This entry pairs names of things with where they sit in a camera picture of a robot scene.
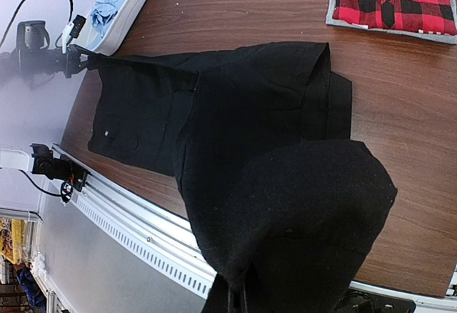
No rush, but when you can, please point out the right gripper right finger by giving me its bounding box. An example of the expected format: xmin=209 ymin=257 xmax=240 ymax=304
xmin=237 ymin=269 xmax=263 ymax=312

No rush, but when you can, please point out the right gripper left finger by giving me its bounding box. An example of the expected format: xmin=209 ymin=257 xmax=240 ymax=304
xmin=201 ymin=274 xmax=231 ymax=313

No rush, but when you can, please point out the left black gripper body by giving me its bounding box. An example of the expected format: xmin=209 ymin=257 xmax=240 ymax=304
xmin=63 ymin=44 xmax=88 ymax=78

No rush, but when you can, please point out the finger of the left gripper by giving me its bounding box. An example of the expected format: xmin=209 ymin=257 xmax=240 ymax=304
xmin=76 ymin=45 xmax=102 ymax=59
xmin=73 ymin=61 xmax=96 ymax=75

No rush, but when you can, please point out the white plastic basin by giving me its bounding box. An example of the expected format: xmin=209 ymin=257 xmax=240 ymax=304
xmin=76 ymin=0 xmax=146 ymax=56

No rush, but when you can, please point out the black long sleeve shirt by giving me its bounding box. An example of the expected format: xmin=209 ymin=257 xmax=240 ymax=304
xmin=88 ymin=42 xmax=397 ymax=312

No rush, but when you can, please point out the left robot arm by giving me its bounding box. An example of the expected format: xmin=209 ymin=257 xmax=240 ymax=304
xmin=1 ymin=21 xmax=101 ymax=174

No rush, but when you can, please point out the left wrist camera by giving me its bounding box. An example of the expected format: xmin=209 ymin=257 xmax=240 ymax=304
xmin=60 ymin=14 xmax=86 ymax=54

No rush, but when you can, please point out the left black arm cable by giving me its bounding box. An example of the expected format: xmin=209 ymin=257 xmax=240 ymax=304
xmin=0 ymin=0 xmax=76 ymax=49

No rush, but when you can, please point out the front aluminium rail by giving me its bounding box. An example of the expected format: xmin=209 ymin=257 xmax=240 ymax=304
xmin=51 ymin=143 xmax=457 ymax=313

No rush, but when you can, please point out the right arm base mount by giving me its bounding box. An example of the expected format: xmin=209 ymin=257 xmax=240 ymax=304
xmin=333 ymin=289 xmax=416 ymax=313

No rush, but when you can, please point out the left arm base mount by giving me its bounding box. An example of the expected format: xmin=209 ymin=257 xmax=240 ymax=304
xmin=31 ymin=143 xmax=89 ymax=192

